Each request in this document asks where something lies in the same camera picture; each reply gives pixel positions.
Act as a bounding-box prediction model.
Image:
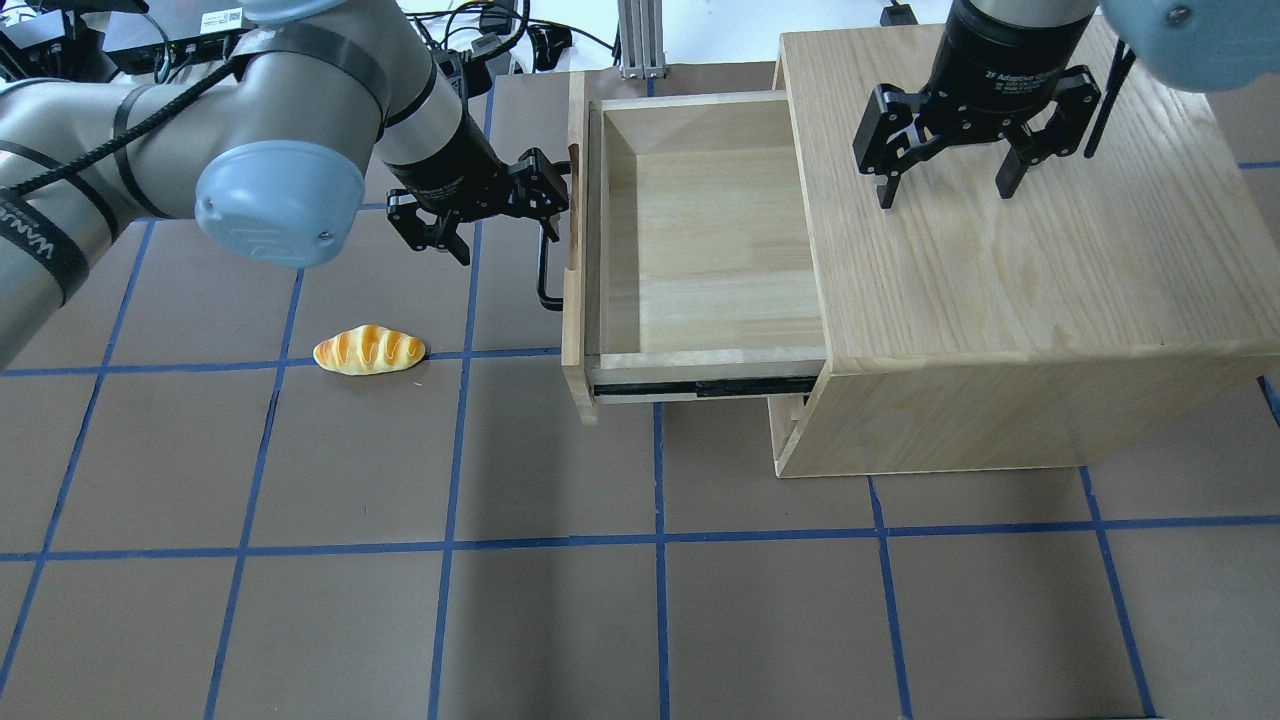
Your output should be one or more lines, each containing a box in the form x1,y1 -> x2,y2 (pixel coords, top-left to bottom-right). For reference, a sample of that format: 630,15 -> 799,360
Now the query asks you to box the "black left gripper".
385,105 -> 567,266

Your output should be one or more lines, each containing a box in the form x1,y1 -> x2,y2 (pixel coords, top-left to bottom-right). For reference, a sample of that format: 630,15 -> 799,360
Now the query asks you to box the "light wooden drawer cabinet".
769,26 -> 1279,478

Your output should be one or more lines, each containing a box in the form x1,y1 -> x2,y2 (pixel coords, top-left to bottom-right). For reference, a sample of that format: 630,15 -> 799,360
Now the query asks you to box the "toy bread loaf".
312,324 -> 428,377

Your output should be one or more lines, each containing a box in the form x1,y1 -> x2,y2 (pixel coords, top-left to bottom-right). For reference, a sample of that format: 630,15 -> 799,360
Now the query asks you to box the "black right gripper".
852,1 -> 1101,210

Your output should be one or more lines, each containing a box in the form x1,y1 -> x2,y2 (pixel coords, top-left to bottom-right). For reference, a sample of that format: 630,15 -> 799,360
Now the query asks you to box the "aluminium frame post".
617,0 -> 668,79

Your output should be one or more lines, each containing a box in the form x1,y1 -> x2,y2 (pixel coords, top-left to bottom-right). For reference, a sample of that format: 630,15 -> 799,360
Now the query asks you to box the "wooden drawer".
561,73 -> 827,424

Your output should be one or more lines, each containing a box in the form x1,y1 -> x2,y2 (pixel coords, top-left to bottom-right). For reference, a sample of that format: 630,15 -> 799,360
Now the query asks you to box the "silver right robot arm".
852,1 -> 1277,209

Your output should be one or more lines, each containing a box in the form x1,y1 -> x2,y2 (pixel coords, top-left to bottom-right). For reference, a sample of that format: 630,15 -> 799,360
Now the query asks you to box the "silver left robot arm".
1,1 -> 570,365

